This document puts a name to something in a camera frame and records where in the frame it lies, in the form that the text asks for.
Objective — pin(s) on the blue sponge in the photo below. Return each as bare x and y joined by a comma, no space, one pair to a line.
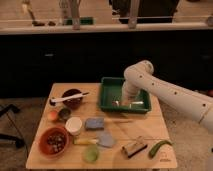
94,124

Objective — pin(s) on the green cucumber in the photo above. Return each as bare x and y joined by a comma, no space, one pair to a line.
153,151

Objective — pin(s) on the orange bowl with nuts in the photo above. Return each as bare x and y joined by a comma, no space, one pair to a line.
53,142

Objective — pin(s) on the silver metal fork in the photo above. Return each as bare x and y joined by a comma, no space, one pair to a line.
118,103

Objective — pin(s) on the brown wooden block brush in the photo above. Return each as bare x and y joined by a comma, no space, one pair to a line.
134,146

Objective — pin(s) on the orange peach fruit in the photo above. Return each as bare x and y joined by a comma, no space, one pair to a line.
53,116

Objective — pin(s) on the yellow handled brush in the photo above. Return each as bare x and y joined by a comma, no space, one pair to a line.
85,141

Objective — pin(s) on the white handled spatula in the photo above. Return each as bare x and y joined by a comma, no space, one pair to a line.
54,101

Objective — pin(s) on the light green cup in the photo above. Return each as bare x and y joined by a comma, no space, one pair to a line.
91,154

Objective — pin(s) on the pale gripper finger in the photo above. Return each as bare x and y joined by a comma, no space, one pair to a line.
126,102

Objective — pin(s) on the green plastic tray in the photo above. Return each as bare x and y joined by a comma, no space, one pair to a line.
111,90

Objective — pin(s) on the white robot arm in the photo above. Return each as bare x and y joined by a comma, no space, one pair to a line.
196,106

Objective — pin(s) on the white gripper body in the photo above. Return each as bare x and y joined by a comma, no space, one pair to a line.
129,91

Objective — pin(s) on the small dark green cup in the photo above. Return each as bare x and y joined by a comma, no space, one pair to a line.
64,114

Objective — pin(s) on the wooden folding table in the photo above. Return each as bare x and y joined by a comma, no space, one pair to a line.
123,127

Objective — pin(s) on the grey blue cloth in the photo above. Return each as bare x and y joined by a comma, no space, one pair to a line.
105,139

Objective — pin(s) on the white round cup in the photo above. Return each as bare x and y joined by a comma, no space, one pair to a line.
73,125

